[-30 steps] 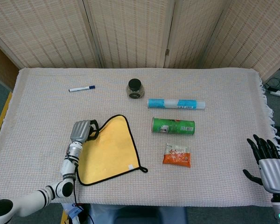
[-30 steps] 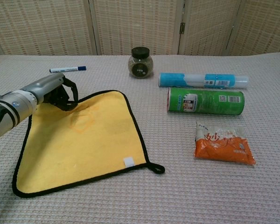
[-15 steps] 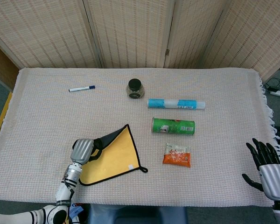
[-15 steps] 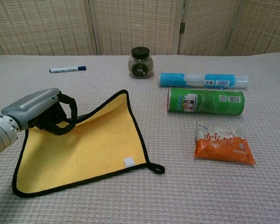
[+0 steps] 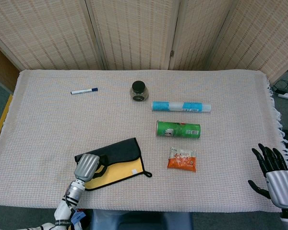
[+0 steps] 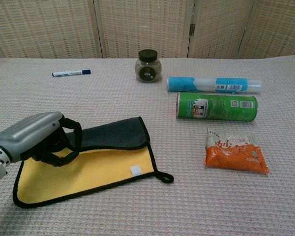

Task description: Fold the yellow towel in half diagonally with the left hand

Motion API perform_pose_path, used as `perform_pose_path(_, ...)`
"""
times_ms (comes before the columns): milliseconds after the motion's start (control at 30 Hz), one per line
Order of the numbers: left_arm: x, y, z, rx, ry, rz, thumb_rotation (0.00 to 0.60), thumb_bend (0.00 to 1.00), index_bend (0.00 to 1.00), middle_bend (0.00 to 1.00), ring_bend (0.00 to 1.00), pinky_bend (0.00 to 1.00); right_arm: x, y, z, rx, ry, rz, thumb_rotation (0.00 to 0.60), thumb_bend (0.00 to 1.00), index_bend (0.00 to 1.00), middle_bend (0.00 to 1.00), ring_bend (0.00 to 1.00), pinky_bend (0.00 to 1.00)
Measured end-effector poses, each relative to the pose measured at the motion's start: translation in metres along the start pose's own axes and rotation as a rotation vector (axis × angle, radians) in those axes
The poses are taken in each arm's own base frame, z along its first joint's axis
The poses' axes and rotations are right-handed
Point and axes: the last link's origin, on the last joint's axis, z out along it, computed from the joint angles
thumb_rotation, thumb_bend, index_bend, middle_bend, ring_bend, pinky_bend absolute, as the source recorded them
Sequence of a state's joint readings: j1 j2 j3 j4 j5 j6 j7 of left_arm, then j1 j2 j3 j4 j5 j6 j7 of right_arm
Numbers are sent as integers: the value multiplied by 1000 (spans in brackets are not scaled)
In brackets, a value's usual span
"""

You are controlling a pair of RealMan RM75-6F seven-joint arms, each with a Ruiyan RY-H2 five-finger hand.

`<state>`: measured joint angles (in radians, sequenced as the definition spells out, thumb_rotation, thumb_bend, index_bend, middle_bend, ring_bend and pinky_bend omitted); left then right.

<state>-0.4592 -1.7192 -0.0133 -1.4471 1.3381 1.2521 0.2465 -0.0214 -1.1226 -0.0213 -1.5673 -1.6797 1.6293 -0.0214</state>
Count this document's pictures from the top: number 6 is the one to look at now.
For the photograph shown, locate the woven folding screen panel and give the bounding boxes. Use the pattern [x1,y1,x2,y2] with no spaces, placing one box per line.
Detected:
[94,0,196,59]
[237,0,295,59]
[0,0,104,59]
[186,0,256,59]

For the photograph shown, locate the yellow cloth with black back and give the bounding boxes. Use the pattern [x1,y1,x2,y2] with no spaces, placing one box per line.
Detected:
[12,116,175,209]

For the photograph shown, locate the round glass jar black lid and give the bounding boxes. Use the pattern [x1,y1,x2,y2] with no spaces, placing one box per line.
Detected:
[135,49,162,83]

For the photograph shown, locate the white marker blue cap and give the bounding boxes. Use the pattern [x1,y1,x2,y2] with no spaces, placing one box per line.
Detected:
[52,69,92,78]

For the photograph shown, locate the pale woven tablecloth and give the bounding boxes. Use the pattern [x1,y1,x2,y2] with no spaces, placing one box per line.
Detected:
[0,55,295,236]

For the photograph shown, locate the green chips can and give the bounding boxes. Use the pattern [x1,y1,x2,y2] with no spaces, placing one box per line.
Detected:
[176,91,258,122]

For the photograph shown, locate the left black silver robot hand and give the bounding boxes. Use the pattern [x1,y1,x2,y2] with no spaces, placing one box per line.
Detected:
[0,111,82,167]

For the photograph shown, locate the blue white plastic bag roll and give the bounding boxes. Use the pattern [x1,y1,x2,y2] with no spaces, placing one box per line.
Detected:
[166,76,263,94]

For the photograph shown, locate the orange white snack packet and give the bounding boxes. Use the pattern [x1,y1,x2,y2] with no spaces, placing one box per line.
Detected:
[204,128,270,175]

